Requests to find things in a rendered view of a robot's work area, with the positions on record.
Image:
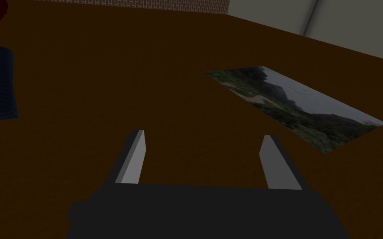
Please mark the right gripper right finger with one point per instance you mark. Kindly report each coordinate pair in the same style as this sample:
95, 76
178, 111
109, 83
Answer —
279, 166

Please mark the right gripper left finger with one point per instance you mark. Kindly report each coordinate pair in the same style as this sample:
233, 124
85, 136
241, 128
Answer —
131, 162

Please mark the landscape picture book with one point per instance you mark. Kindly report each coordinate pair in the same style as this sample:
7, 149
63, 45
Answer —
298, 106

